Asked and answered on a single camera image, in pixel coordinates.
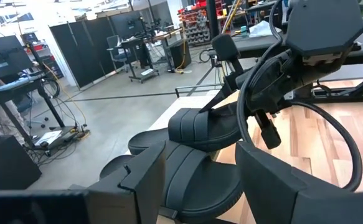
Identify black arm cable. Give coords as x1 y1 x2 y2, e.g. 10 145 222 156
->
236 0 291 146
279 101 363 192

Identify shelving with red bins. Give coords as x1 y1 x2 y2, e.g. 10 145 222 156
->
177 0 209 46

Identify black aluminium rig frame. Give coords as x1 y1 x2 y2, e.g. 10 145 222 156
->
293 70 363 104

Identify black pole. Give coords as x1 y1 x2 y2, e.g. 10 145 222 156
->
205 0 220 32

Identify black computer monitor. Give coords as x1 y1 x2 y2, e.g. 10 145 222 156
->
0 35 34 83

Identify black room divider panels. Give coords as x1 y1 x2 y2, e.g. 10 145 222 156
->
49 11 144 90

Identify person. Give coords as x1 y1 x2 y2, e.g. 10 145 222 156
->
0 77 25 146

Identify yellow floor cable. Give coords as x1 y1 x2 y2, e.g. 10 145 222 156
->
42 62 92 139

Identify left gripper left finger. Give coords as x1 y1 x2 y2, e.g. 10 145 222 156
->
87 141 167 224

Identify white crumpled cloth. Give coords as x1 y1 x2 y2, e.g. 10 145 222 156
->
248 20 283 39

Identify white flat box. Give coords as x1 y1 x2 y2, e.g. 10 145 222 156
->
34 129 64 147

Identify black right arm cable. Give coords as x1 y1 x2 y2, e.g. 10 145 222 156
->
236 0 291 146

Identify black standing desk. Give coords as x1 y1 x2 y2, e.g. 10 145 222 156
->
0 71 67 150

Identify black equipment case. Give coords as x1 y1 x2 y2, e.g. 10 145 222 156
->
0 135 42 190

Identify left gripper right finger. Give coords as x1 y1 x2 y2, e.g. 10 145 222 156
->
235 141 309 224

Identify grey office chair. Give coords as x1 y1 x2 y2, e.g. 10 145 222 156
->
106 34 130 74

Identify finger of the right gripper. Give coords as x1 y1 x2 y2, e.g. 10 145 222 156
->
201 87 247 114

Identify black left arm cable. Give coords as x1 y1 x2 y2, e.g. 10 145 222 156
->
279 101 363 192

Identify wooden top work desk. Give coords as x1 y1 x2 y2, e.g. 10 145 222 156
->
120 27 184 84

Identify black slide sandal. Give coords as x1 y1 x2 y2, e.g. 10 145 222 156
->
100 139 245 224

